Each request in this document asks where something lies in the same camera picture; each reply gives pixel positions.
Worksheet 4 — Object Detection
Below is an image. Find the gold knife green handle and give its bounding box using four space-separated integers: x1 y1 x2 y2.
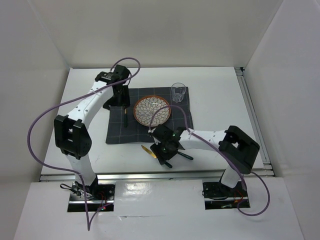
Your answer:
141 145 173 169

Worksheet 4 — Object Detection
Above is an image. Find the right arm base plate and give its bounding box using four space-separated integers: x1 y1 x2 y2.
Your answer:
201 181 250 210

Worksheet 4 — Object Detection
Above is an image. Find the dark checked cloth napkin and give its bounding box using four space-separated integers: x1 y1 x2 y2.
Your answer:
105 87 194 145

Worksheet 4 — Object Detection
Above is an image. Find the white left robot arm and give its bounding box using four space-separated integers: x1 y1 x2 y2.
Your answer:
54 64 131 200

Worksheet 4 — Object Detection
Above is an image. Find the gold fork green handle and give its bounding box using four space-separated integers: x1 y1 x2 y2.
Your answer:
123 107 128 128

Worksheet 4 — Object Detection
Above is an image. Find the clear drinking glass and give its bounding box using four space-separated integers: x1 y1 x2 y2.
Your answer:
171 82 187 103

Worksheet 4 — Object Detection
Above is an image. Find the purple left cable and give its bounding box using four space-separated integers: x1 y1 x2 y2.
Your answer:
26 57 141 231

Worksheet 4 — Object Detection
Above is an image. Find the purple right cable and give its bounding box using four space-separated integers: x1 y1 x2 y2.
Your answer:
147 104 271 216

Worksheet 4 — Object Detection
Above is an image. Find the gold spoon green handle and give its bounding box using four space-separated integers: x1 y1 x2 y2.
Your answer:
177 151 194 161

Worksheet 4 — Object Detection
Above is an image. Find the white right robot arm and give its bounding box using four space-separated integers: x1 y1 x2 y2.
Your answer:
133 95 260 196

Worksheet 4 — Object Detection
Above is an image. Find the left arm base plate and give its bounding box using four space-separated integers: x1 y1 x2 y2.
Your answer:
60 183 116 213

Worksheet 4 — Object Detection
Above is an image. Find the aluminium front rail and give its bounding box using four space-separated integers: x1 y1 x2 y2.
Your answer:
39 169 276 181

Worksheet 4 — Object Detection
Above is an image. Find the patterned round plate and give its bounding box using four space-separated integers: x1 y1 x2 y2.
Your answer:
133 95 171 127

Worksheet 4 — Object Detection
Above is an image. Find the aluminium side rail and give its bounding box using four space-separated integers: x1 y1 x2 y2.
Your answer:
234 67 273 172

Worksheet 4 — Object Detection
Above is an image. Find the purple cable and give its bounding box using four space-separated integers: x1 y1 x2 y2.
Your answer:
26 57 141 231
147 104 271 216

